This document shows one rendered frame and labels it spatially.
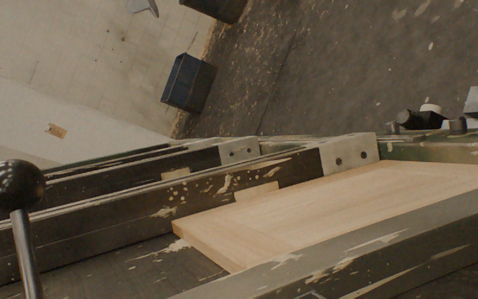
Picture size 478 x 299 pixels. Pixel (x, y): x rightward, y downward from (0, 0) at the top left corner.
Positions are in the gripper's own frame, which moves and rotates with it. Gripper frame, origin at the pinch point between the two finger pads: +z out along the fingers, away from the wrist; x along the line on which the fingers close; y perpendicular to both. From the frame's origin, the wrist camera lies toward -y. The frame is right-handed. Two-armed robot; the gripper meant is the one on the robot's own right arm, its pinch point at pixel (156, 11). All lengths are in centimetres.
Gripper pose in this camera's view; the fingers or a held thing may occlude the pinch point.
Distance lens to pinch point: 106.8
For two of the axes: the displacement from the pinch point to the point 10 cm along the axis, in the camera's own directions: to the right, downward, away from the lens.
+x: 4.0, 1.7, -9.0
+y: -7.3, 6.5, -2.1
